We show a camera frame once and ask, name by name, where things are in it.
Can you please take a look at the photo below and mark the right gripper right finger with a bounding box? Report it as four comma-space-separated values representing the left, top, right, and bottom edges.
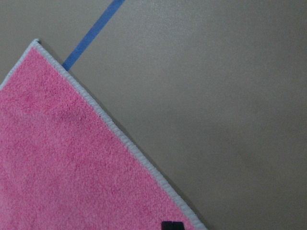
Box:
172, 221, 184, 230

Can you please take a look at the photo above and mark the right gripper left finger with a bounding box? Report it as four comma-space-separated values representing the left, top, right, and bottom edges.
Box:
161, 221, 172, 230

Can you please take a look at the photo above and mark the pink towel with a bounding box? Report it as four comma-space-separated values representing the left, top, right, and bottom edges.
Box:
0, 39, 205, 230

